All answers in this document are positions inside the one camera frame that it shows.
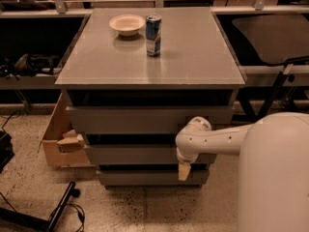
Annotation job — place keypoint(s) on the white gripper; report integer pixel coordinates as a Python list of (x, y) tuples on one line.
[(185, 159)]

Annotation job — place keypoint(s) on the grey drawer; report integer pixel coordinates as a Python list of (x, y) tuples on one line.
[(142, 119), (131, 155), (151, 178)]

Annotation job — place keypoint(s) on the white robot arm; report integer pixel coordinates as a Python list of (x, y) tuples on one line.
[(273, 167)]

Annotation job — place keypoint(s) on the grey bottom drawer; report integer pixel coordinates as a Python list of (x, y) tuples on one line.
[(151, 178)]

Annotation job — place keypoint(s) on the grey drawer cabinet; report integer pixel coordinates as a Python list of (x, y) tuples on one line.
[(194, 68)]

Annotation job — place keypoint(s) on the grey top drawer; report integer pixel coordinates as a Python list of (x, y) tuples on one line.
[(142, 119)]

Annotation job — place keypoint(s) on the cardboard box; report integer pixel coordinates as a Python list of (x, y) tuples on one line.
[(62, 146)]

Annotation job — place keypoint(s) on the blue silver drink can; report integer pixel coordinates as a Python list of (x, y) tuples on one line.
[(153, 34)]

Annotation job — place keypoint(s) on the white bowl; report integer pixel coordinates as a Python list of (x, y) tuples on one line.
[(127, 24)]

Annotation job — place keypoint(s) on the black case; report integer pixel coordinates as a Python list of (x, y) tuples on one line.
[(6, 149)]

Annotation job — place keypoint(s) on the black stand leg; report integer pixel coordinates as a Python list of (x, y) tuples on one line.
[(40, 224)]

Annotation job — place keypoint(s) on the metal shelf rail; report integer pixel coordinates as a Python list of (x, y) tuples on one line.
[(40, 81)]

